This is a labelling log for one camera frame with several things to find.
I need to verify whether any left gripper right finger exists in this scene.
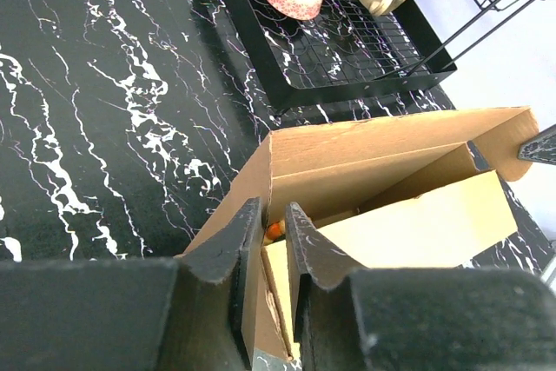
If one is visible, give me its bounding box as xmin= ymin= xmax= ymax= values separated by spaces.
xmin=285 ymin=202 xmax=555 ymax=370

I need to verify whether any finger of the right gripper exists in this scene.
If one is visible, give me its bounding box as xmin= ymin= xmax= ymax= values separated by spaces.
xmin=518 ymin=124 xmax=556 ymax=165

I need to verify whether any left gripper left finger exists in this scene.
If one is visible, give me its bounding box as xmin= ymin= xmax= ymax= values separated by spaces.
xmin=1 ymin=198 xmax=263 ymax=370

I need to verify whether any orange plush flower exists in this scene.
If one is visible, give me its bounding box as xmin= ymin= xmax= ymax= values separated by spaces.
xmin=263 ymin=219 xmax=286 ymax=245

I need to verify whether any brown cardboard box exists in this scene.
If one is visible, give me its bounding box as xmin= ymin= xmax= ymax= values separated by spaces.
xmin=186 ymin=106 xmax=539 ymax=359

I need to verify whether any black wire dish rack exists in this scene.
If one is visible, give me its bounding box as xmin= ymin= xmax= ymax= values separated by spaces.
xmin=204 ymin=0 xmax=556 ymax=116

